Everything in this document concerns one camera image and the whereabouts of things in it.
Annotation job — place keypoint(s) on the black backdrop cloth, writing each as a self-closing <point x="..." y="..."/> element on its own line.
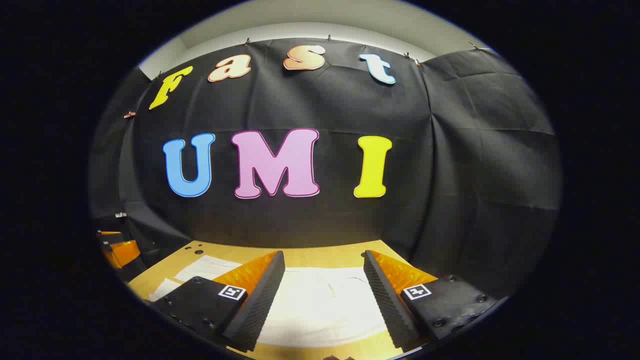
<point x="450" y="165"/>

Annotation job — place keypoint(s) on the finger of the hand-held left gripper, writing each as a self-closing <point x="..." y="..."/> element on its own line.
<point x="111" y="235"/>
<point x="122" y="254"/>

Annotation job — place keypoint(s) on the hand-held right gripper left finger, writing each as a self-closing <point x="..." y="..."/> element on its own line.
<point x="260" y="300"/>

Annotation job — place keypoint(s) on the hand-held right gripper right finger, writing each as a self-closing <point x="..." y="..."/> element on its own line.
<point x="385" y="295"/>

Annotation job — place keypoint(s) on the white jeans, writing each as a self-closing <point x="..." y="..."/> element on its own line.
<point x="320" y="305"/>

